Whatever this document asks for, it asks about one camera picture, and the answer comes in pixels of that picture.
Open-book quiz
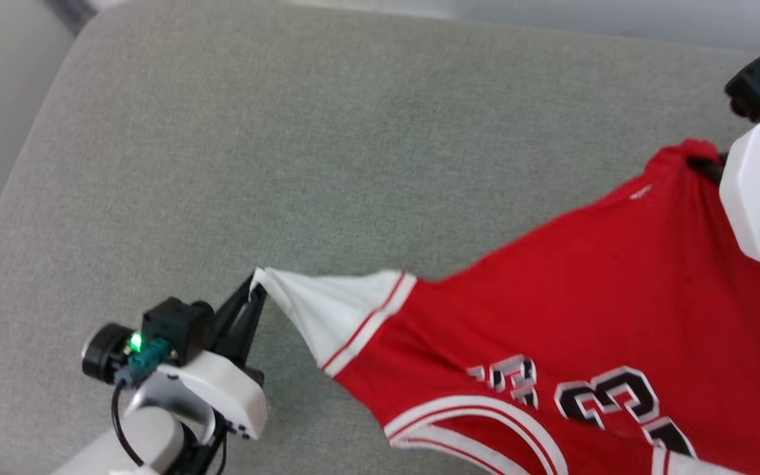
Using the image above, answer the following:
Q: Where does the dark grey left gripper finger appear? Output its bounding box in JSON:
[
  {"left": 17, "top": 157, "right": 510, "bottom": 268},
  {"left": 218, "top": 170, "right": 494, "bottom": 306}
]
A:
[
  {"left": 212, "top": 275, "right": 254, "bottom": 338},
  {"left": 224, "top": 289, "right": 268, "bottom": 368}
]

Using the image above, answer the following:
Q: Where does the red and white basketball jersey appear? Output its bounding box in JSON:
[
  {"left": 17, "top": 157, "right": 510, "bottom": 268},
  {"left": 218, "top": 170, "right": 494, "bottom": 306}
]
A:
[{"left": 251, "top": 139, "right": 760, "bottom": 475}]

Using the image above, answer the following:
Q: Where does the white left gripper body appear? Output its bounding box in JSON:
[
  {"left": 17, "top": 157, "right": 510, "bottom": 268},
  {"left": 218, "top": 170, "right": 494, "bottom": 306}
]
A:
[{"left": 154, "top": 351, "right": 269, "bottom": 440}]

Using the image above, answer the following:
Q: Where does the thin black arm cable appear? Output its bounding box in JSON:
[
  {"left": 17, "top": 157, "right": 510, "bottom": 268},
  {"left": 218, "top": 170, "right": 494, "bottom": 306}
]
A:
[{"left": 110, "top": 381, "right": 151, "bottom": 468}]

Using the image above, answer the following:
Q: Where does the teal camera cable connector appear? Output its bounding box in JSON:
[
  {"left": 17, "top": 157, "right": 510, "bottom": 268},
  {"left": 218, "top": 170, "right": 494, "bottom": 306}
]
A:
[{"left": 115, "top": 338, "right": 177, "bottom": 387}]

